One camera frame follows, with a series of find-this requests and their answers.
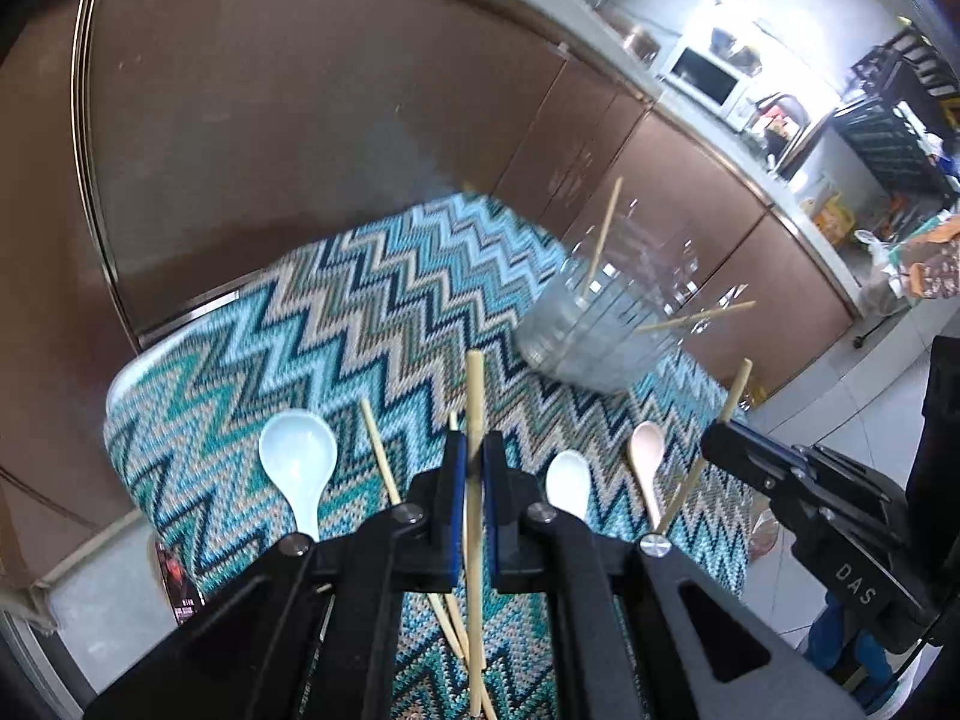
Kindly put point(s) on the dark printed packet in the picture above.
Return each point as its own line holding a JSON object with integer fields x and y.
{"x": 178, "y": 577}

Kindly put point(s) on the light blue spoon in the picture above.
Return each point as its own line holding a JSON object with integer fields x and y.
{"x": 296, "y": 454}

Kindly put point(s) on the copper pot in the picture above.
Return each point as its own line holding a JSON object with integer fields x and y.
{"x": 637, "y": 43}

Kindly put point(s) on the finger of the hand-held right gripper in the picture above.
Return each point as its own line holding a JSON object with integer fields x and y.
{"x": 750, "y": 457}

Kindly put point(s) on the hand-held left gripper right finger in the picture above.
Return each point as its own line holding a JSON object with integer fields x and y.
{"x": 496, "y": 517}

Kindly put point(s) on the person's blue trouser leg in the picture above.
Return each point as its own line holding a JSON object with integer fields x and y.
{"x": 840, "y": 637}

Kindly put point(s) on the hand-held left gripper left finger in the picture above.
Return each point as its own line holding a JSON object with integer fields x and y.
{"x": 454, "y": 517}

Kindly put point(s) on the pink spoon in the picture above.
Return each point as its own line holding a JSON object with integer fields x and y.
{"x": 646, "y": 450}

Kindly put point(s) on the white microwave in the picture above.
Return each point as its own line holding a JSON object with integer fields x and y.
{"x": 701, "y": 75}

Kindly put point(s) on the brown kitchen cabinet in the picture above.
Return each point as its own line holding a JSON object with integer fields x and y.
{"x": 300, "y": 127}

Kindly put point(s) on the zigzag knitted cloth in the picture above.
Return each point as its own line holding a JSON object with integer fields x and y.
{"x": 375, "y": 315}

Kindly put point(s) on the black crate rack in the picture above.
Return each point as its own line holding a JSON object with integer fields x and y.
{"x": 892, "y": 142}

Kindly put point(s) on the yellow bag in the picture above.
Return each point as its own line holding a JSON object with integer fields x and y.
{"x": 832, "y": 219}

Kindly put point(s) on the white spoon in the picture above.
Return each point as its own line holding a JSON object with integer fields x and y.
{"x": 568, "y": 480}

